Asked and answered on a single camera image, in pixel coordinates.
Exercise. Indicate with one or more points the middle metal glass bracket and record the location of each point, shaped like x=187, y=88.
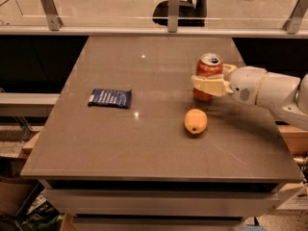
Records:
x=172, y=15

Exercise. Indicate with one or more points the metal glass bracket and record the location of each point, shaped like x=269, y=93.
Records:
x=293, y=23
x=172, y=15
x=54, y=21

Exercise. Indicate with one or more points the right metal glass bracket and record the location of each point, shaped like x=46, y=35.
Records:
x=293, y=23

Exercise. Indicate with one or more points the left metal glass bracket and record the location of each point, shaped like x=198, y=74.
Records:
x=54, y=21

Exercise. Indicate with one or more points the blue snack packet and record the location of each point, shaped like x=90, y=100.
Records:
x=110, y=98

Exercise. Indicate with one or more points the yellow lemon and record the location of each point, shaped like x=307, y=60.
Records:
x=195, y=121

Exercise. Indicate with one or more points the red coke can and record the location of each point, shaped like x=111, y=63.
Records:
x=209, y=64

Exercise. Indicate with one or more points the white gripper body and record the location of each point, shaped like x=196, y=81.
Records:
x=245, y=83

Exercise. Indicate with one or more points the white paper sheet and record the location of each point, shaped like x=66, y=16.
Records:
x=295, y=198

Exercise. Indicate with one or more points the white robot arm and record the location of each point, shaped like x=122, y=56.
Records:
x=285, y=96

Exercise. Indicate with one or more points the green snack bags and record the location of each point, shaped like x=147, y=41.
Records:
x=42, y=216

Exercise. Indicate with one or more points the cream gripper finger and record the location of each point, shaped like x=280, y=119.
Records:
x=215, y=85
x=227, y=70

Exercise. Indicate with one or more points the glass railing panel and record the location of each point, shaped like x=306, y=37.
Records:
x=221, y=14

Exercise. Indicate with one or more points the lower white drawer front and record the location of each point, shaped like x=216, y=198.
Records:
x=151, y=224

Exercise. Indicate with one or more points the black office chair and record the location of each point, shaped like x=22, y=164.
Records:
x=192, y=13

